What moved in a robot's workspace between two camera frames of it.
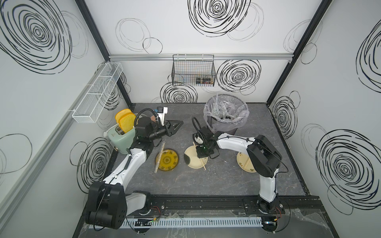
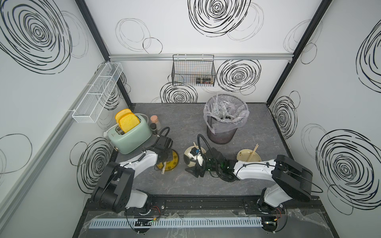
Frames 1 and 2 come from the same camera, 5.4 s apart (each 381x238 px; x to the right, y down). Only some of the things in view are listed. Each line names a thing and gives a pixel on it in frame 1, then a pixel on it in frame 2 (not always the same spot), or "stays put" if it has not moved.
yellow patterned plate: x=169 y=160 stays put
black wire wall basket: x=193 y=70 stays put
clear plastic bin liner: x=223 y=112 stays put
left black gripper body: x=160 y=133 → x=168 y=154
